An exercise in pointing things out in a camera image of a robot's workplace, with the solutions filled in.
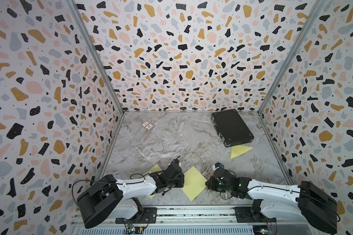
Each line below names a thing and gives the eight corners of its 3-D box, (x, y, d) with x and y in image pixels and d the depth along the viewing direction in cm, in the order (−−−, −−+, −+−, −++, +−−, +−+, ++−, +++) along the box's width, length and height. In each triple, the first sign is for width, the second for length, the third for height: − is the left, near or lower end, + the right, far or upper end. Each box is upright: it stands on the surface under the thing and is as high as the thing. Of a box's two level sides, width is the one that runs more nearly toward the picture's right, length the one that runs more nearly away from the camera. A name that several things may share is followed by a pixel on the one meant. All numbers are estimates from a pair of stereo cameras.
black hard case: (225, 148, 102) (227, 143, 97) (210, 117, 120) (210, 113, 116) (252, 141, 105) (255, 137, 101) (233, 113, 124) (235, 108, 120)
